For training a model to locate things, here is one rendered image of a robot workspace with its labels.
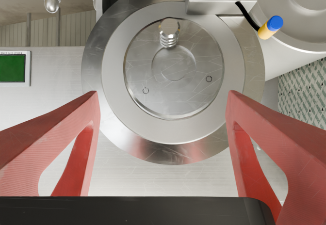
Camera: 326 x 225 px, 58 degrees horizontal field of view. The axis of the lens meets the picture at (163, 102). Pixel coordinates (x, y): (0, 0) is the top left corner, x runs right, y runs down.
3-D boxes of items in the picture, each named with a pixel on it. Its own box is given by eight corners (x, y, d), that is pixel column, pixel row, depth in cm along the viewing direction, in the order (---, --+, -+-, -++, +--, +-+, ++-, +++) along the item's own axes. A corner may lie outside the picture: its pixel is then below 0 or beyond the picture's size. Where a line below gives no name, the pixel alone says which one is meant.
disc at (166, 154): (276, -5, 24) (253, 178, 23) (273, -2, 24) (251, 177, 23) (96, -31, 24) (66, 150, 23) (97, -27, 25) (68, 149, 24)
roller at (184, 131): (254, 10, 24) (236, 154, 23) (206, 69, 49) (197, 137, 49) (112, -9, 24) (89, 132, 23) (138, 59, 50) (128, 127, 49)
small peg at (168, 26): (160, 39, 19) (156, 18, 19) (160, 50, 22) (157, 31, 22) (182, 35, 19) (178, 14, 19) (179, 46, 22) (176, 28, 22)
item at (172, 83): (132, 126, 21) (114, 26, 22) (135, 126, 23) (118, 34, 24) (234, 107, 21) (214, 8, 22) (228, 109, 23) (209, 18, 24)
